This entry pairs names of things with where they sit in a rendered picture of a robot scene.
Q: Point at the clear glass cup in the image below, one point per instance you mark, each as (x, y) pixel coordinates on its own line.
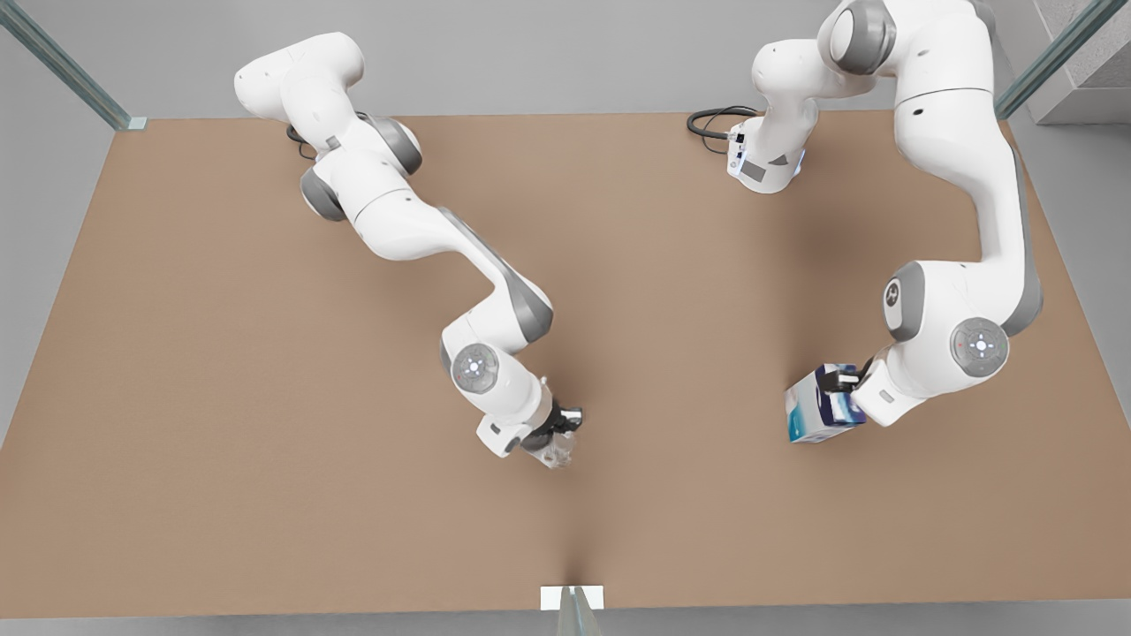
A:
(557, 449)

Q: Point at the blue and white box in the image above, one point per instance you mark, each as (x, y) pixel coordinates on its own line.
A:
(817, 408)

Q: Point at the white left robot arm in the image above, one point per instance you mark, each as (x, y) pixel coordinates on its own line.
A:
(959, 159)

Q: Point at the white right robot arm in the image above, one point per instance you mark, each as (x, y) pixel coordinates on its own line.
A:
(398, 221)

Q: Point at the silver frame post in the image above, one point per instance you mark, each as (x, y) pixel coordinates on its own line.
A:
(66, 64)
(576, 609)
(1051, 57)

